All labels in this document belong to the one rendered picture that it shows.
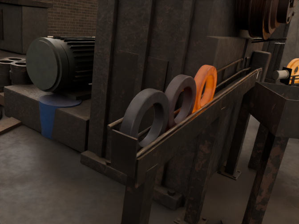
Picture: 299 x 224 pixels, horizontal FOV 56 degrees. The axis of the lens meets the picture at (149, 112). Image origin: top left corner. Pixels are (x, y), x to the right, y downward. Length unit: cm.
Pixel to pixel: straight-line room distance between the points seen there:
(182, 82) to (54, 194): 99
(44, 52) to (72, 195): 101
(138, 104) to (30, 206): 98
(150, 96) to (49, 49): 143
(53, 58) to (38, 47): 16
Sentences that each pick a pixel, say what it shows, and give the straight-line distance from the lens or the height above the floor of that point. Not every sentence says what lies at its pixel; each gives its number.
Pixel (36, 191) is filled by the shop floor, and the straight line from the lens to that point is 161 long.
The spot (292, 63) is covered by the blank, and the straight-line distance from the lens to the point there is 209.
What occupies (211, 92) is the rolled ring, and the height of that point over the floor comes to 68.
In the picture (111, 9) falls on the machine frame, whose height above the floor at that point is 93.
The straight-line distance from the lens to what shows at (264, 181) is 133.
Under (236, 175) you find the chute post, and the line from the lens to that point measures 200.
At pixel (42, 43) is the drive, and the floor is 64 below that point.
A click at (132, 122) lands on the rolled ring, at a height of 69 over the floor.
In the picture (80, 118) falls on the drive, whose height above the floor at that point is 24.
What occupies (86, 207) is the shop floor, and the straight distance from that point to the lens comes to 149.
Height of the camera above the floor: 93
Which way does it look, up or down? 19 degrees down
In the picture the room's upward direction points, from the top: 8 degrees clockwise
